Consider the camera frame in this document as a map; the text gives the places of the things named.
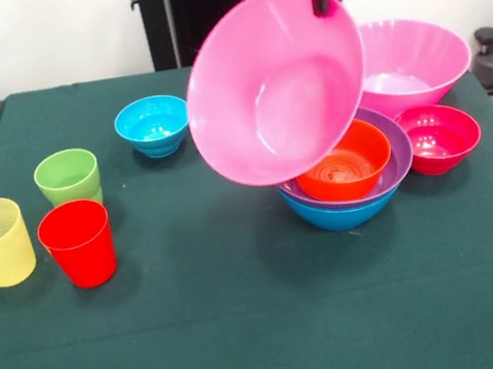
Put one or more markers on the red cup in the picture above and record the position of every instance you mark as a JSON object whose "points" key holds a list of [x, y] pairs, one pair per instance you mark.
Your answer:
{"points": [[83, 254]]}

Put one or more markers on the green cup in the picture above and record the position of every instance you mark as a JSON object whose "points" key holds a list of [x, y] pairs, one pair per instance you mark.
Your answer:
{"points": [[66, 177]]}

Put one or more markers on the crimson bowl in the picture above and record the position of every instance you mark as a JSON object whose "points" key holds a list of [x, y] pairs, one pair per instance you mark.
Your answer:
{"points": [[437, 138]]}

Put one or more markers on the small blue bowl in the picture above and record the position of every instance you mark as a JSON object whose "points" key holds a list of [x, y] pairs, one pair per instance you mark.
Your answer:
{"points": [[151, 124]]}

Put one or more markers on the orange bowl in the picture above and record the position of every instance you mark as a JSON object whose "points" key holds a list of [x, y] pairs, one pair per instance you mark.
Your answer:
{"points": [[358, 170]]}

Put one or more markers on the large pink bowl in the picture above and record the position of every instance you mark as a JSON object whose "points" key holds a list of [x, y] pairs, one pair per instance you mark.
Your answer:
{"points": [[269, 95], [421, 70]]}

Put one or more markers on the dark green tablecloth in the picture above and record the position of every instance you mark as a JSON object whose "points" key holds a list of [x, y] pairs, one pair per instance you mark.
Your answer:
{"points": [[230, 315]]}

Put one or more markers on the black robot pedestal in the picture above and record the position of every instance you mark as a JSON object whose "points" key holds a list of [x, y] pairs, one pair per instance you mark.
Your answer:
{"points": [[197, 3]]}

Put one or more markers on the large blue bowl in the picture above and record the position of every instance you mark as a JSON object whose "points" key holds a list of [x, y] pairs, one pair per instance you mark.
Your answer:
{"points": [[342, 218]]}

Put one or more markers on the purple bowl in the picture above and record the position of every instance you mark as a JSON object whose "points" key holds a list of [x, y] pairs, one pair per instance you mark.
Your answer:
{"points": [[398, 145]]}

